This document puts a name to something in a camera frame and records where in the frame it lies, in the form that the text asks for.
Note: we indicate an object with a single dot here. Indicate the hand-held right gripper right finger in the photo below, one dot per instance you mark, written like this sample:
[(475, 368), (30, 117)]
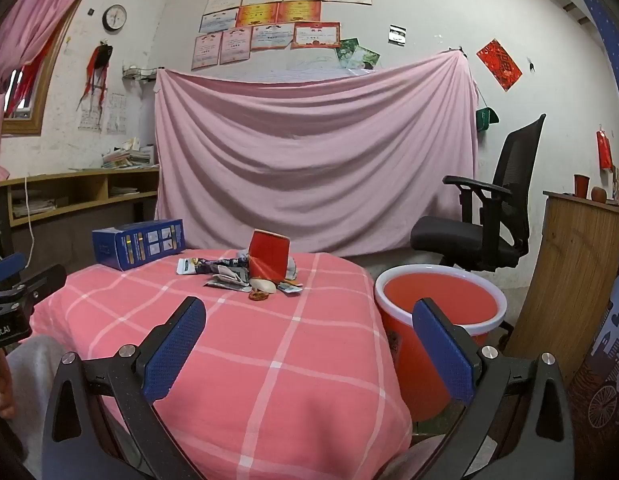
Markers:
[(444, 355)]

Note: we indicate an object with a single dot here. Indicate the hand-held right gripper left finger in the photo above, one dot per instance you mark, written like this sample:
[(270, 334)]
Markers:
[(174, 350)]

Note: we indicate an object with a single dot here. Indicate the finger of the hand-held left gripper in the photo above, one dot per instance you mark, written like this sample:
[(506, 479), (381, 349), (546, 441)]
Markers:
[(44, 282), (6, 266)]

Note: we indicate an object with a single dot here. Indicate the red bucket with white rim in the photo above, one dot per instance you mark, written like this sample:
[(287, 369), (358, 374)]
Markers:
[(439, 285)]

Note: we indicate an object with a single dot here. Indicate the silver foil wrapper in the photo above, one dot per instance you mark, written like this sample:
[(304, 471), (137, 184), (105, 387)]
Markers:
[(224, 285)]

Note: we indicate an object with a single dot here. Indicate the white paper slip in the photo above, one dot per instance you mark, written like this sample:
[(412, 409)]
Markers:
[(189, 266)]

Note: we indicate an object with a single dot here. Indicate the brown peel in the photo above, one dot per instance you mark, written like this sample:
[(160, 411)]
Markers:
[(262, 291)]

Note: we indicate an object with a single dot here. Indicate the green and white wrapper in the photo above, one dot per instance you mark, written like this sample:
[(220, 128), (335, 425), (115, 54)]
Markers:
[(289, 287)]

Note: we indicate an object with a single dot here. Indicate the red paper cup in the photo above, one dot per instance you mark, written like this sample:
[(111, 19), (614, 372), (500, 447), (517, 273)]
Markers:
[(269, 255)]

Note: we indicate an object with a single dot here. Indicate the grey wrapper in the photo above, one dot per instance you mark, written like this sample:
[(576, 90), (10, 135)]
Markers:
[(292, 270)]

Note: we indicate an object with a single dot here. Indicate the person's left hand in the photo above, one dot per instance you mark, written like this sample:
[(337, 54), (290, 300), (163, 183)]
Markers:
[(1, 390)]

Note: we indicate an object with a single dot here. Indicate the person's left leg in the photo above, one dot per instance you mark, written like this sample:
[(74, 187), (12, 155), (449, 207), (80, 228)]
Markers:
[(34, 375)]

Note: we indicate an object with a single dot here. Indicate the pile of papers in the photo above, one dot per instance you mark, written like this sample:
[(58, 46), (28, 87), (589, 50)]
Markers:
[(123, 191), (34, 208)]

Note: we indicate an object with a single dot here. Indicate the blue cardboard box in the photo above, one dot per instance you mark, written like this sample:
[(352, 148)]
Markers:
[(139, 245)]

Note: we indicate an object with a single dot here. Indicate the pink checked tablecloth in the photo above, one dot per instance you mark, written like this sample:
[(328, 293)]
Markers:
[(289, 360)]

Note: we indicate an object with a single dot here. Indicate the wooden shelf desk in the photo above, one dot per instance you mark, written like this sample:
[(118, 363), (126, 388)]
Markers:
[(89, 175)]

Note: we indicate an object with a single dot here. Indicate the stack of books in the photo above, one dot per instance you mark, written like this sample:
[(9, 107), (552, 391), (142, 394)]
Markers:
[(129, 157)]

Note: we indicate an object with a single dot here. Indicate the printed cloth with bicycle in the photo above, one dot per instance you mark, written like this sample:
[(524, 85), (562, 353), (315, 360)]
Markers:
[(604, 360)]

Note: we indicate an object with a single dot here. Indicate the wooden cabinet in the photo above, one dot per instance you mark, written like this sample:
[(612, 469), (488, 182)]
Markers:
[(574, 260)]

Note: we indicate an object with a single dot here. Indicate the black office chair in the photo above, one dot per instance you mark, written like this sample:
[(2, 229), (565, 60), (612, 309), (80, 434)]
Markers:
[(509, 170)]

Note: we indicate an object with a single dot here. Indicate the red hanging tassel ornament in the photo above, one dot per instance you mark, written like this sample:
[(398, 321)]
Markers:
[(96, 70)]

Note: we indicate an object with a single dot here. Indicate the brown round fruit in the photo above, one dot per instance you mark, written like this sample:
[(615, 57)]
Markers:
[(599, 195)]

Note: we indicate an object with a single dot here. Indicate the pink hanging sheet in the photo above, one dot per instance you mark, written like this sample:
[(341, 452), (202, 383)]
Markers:
[(314, 160)]

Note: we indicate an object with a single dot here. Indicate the green hanging bag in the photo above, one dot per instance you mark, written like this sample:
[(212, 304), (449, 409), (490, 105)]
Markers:
[(484, 119)]

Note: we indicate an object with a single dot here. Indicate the pink curtain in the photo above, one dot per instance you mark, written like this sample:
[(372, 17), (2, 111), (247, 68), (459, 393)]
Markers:
[(44, 5)]

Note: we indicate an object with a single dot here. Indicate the green nature photo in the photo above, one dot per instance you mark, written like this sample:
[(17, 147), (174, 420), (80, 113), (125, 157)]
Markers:
[(345, 49), (365, 57)]

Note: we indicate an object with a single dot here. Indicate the black and white card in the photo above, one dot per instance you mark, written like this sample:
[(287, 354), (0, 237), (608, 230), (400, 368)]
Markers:
[(397, 34)]

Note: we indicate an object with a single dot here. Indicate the blue dotted cloth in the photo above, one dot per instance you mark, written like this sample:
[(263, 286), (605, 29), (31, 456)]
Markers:
[(604, 35)]

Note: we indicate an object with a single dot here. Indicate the paper wall calendar sheet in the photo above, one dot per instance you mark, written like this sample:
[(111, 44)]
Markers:
[(116, 115), (91, 115)]

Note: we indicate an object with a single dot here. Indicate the wooden window frame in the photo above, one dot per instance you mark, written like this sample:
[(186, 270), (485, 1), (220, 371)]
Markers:
[(44, 90)]

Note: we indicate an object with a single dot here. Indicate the red wall hanging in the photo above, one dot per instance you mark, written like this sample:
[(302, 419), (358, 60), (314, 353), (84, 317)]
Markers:
[(604, 150)]

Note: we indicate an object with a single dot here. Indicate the round wall clock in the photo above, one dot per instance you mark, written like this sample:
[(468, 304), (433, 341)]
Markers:
[(114, 17)]

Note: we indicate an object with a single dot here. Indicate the red paper wall poster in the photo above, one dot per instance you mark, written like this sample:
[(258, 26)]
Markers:
[(499, 64)]

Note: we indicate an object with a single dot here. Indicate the group of wall certificates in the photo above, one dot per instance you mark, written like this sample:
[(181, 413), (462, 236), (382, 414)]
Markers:
[(269, 35)]

